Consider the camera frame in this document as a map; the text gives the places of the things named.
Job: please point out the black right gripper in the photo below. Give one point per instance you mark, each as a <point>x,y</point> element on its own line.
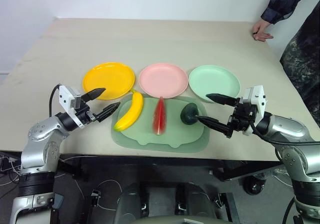
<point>241,119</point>

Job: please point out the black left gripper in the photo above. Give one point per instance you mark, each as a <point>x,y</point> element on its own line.
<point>86,114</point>

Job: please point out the dark blue sleeved forearm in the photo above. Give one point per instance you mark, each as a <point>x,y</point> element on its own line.
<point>285,4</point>

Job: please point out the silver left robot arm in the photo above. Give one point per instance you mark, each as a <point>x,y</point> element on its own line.
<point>41,144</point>

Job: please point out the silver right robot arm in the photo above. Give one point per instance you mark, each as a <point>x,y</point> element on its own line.
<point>295,144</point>

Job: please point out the yellow plate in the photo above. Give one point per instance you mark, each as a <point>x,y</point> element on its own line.
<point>110,76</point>

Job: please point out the light green plate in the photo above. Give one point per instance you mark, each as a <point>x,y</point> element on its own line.
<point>212,80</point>

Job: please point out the pink plate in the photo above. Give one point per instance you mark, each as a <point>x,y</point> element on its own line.
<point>163,80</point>

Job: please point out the bystander bare hand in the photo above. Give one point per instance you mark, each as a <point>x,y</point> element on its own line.
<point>261,30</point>

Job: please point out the dark green avocado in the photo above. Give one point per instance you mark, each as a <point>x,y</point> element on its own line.
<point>188,114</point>

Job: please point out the yellow banana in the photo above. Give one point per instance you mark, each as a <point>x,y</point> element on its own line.
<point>132,114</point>

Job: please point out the green translucent mat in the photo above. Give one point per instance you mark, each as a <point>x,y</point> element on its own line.
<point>175,137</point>

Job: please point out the red watermelon slice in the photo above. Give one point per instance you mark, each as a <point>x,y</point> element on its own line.
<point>160,116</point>

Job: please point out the black caster wheel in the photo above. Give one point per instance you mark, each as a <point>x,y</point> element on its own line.
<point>253,184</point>

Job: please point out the camouflage clothed bystander body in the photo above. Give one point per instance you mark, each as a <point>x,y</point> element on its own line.
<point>303,66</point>

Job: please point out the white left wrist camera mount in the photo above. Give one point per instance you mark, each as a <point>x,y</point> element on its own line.
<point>65,95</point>

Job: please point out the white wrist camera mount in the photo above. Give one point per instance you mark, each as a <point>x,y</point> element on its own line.
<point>257,96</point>
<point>65,95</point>

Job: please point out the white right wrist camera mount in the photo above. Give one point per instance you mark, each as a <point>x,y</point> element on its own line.
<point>257,96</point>

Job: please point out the black table frame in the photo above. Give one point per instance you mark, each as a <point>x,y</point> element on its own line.
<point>155,162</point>

